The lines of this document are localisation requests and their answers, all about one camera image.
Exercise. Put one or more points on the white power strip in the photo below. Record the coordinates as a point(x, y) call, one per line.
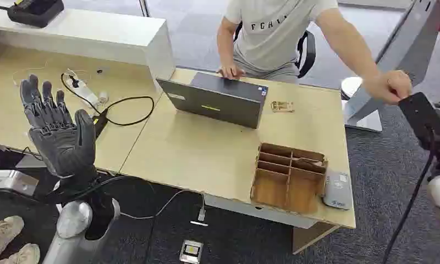
point(82, 90)

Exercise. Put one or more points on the person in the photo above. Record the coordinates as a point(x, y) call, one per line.
point(274, 32)

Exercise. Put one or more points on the black desktop device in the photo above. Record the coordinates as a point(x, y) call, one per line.
point(36, 11)

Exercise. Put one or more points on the black power adapter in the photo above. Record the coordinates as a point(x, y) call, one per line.
point(99, 124)

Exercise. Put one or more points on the dark grey laptop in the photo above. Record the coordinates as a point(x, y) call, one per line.
point(220, 102)

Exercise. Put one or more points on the wooden desk leg panel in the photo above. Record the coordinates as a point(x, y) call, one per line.
point(311, 237)

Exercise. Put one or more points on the black office chair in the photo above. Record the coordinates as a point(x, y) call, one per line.
point(307, 54)

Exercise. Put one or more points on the card in wooden box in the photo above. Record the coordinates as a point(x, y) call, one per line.
point(309, 160)

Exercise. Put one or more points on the small wooden stand piece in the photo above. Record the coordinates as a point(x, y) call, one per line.
point(282, 106)

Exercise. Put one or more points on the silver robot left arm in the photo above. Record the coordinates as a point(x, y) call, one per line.
point(72, 222)

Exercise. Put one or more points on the silver metal foot plate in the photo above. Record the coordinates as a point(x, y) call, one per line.
point(10, 181)

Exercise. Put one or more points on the person's hand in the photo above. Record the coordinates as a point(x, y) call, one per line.
point(230, 71)
point(387, 86)

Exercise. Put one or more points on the white desk partition shelf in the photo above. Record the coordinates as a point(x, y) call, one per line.
point(96, 36)

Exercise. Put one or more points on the person's left hand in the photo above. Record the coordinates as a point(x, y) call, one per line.
point(387, 86)

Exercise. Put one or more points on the person's right hand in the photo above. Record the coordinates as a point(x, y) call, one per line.
point(230, 71)

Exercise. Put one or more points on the small white round plug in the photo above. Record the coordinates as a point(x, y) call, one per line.
point(103, 97)

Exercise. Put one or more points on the small silver floor device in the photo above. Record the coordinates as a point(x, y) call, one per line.
point(191, 252)

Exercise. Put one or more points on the beige shoe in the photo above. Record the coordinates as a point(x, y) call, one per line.
point(23, 255)
point(3, 233)

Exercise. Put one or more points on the wooden compartment box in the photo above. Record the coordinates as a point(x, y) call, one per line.
point(289, 178)

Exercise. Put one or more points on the white angled machine stand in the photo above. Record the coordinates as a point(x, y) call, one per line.
point(395, 62)

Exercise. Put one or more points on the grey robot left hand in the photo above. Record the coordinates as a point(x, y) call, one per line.
point(65, 145)

